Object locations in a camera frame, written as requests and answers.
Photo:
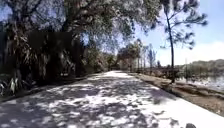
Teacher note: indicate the tall thin pine tree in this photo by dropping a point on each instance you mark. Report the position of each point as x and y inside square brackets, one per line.
[172, 56]

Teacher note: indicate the distant wood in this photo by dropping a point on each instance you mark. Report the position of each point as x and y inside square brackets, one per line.
[203, 66]

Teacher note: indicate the dry dirt verge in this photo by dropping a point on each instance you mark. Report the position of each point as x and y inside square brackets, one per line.
[200, 95]

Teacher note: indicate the water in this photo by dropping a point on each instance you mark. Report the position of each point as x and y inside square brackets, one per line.
[206, 82]

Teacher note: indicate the pale paved path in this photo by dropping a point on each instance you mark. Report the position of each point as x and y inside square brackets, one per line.
[110, 100]

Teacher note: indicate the group of trees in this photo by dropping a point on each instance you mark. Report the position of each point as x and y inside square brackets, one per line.
[131, 56]

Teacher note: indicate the robot's own part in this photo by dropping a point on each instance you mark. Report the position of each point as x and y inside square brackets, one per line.
[191, 125]

